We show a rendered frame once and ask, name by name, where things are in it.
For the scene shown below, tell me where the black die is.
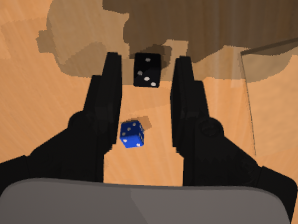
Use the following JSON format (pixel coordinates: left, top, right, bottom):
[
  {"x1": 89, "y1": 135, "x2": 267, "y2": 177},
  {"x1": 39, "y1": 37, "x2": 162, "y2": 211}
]
[{"x1": 133, "y1": 53, "x2": 161, "y2": 88}]

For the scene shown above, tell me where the blue die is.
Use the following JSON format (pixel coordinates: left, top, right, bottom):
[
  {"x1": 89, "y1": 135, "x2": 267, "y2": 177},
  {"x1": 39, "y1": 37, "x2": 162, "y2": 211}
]
[{"x1": 120, "y1": 121, "x2": 144, "y2": 148}]

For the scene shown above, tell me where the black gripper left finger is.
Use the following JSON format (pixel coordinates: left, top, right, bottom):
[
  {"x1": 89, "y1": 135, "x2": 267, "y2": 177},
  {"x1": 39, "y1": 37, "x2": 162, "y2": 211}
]
[{"x1": 0, "y1": 52, "x2": 122, "y2": 196}]

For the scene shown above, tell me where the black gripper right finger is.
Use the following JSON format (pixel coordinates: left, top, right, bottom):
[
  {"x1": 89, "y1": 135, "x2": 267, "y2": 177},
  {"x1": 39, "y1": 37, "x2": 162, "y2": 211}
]
[{"x1": 170, "y1": 56, "x2": 298, "y2": 224}]

